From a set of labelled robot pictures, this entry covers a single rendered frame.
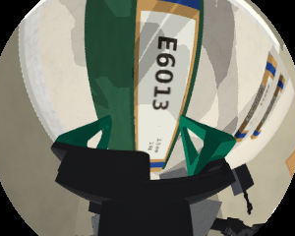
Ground white welding electrode pack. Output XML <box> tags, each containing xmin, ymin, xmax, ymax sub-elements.
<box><xmin>134</xmin><ymin>0</ymin><xmax>200</xmax><ymax>172</ymax></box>
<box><xmin>234</xmin><ymin>55</ymin><xmax>277</xmax><ymax>143</ymax></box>

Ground cream welding electrode pack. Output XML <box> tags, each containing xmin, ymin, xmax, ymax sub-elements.
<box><xmin>250</xmin><ymin>75</ymin><xmax>285</xmax><ymax>140</ymax></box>

